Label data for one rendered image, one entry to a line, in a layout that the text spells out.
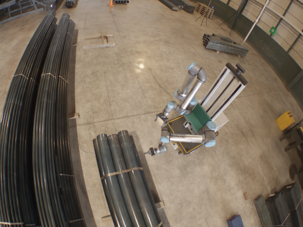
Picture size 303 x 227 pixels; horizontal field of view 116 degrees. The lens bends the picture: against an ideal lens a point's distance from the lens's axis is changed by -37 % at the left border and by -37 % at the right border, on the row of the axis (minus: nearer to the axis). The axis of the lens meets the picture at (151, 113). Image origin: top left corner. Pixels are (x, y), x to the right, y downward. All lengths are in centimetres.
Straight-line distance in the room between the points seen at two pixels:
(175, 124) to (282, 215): 330
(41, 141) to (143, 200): 150
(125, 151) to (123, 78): 205
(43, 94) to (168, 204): 268
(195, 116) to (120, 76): 214
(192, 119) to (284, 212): 321
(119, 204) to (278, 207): 328
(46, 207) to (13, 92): 165
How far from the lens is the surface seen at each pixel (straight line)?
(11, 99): 249
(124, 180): 198
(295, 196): 450
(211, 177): 307
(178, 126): 272
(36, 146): 210
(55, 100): 280
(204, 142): 199
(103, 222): 246
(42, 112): 234
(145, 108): 313
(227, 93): 199
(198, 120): 236
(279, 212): 396
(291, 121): 574
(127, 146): 210
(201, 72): 175
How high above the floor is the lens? 252
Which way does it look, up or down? 54 degrees down
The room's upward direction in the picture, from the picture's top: 20 degrees clockwise
